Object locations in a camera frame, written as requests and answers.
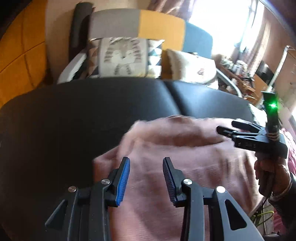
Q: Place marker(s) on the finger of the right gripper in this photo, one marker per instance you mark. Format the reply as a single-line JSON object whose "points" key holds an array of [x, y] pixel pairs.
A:
{"points": [[247, 126], [240, 139]]}

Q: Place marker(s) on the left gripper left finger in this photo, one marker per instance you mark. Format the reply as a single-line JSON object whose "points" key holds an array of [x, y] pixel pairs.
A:
{"points": [[82, 214]]}

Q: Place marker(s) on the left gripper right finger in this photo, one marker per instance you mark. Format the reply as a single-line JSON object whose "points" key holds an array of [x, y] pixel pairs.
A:
{"points": [[227, 220]]}

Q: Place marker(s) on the pink knitted sweater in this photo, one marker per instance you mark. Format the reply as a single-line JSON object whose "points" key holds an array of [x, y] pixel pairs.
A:
{"points": [[196, 149]]}

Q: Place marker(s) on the person right hand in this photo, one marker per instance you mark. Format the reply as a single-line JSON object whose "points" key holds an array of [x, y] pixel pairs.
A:
{"points": [[272, 174]]}

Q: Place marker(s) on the cream knitted sweater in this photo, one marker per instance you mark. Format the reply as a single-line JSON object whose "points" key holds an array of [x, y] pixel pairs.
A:
{"points": [[259, 116]]}

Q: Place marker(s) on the magenta bed quilt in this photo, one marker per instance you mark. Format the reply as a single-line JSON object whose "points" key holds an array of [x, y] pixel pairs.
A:
{"points": [[291, 157]]}

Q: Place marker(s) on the wooden side table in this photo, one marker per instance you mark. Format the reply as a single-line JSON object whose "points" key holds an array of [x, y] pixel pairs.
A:
{"points": [[244, 84]]}

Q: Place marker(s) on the green potted plant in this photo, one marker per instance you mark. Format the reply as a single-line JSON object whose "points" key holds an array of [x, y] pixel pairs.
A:
{"points": [[262, 215]]}

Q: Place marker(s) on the right black jacket sleeve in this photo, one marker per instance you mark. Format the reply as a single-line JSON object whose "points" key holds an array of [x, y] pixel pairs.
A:
{"points": [[284, 203]]}

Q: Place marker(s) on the deer print cushion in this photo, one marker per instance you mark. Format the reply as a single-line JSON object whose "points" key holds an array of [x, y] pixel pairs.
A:
{"points": [[191, 68]]}

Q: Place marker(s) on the pink curtain left window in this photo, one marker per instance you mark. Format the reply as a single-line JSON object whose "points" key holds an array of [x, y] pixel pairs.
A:
{"points": [[254, 56]]}

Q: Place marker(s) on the grey yellow blue sofa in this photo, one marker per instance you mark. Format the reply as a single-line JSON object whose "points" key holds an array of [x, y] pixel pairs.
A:
{"points": [[178, 34]]}

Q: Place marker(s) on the tiger print cushion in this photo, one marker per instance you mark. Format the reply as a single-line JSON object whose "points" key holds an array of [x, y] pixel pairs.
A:
{"points": [[125, 57]]}

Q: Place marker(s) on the black rolled mat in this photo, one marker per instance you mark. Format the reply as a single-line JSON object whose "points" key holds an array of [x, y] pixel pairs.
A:
{"points": [[79, 28]]}

